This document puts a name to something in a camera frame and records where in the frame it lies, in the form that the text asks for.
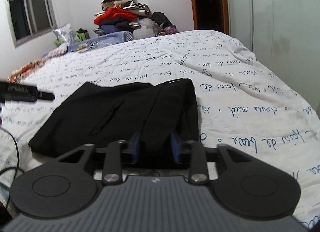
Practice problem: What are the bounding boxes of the black pants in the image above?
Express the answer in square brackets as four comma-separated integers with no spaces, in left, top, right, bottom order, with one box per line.
[29,79,199,168]

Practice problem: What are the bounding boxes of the floral orange blanket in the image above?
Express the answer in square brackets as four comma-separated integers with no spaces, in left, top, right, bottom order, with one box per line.
[7,58,48,83]

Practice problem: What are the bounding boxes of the pink checkered pillow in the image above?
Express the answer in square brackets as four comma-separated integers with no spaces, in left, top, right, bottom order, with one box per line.
[43,43,68,58]

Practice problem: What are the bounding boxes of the blue floral white pillow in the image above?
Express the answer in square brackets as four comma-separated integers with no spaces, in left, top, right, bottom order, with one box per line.
[53,23,80,45]

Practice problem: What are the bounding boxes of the white quilt with blue script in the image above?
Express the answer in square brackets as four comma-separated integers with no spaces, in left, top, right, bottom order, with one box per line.
[1,30,319,228]

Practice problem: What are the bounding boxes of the green plastic stool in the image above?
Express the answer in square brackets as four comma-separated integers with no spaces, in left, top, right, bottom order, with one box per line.
[75,28,90,41]

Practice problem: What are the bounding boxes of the blue dotted bed sheet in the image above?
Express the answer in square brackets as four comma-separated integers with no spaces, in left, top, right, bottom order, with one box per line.
[67,31,133,53]

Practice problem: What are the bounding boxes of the pile of clothes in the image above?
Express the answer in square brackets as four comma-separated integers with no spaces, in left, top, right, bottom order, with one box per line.
[93,0,178,40]

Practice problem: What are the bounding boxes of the white wardrobe with flower decals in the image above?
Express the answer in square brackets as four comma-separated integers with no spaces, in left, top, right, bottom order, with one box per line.
[228,0,319,110]

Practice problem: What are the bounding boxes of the black cable on bed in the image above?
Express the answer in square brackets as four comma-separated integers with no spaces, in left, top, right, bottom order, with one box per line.
[0,126,21,207]

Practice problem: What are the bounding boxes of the window with grey frame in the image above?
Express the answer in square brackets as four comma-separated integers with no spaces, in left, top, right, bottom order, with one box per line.
[5,0,57,48]

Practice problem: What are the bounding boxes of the wooden door frame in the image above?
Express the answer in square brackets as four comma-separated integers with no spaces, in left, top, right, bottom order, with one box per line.
[191,0,229,34]

